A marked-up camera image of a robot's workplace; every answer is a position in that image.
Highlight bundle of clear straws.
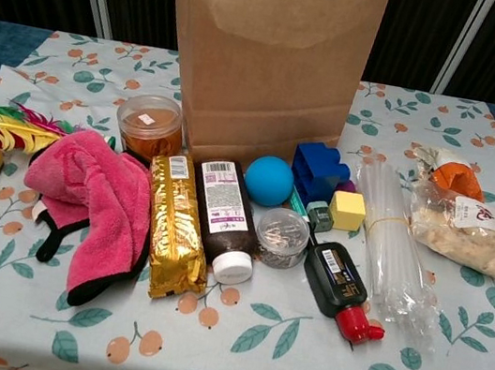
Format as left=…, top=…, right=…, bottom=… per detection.
left=327, top=157, right=465, bottom=353

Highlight orange snack bag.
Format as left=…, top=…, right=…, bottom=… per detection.
left=405, top=143, right=493, bottom=205

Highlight clear bag of chips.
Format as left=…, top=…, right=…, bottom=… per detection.
left=400, top=177, right=495, bottom=279

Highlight brown paper bag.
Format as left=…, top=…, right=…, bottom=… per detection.
left=140, top=0, right=393, bottom=190

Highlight blue ball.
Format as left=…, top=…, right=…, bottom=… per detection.
left=240, top=152, right=299, bottom=211

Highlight brown bottle with white cap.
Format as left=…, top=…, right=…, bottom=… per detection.
left=176, top=153, right=273, bottom=290

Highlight teal tube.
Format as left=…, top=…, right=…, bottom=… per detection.
left=287, top=186, right=317, bottom=220

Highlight clear jar of paper clips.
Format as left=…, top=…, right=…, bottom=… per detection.
left=250, top=203, right=314, bottom=274

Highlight blue plastic block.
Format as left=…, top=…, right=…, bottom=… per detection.
left=285, top=138, right=356, bottom=214

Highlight small green box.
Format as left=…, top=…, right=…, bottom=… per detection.
left=303, top=198, right=338, bottom=236

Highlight gold foil packet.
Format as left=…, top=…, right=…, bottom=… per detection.
left=128, top=148, right=229, bottom=308

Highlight small purple toy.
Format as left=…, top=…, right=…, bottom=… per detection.
left=334, top=176, right=359, bottom=198

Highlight yellow cube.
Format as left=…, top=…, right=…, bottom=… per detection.
left=325, top=188, right=369, bottom=234

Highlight amber plastic jar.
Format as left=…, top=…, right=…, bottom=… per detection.
left=109, top=89, right=190, bottom=170

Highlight black bottle with red cap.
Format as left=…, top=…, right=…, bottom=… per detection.
left=292, top=236, right=398, bottom=350

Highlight pink cloth with black trim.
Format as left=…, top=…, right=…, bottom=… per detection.
left=4, top=120, right=169, bottom=318

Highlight floral print tablecloth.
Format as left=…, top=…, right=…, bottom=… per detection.
left=0, top=20, right=495, bottom=370

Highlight green and pink feathers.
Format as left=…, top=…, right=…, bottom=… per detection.
left=0, top=98, right=87, bottom=142

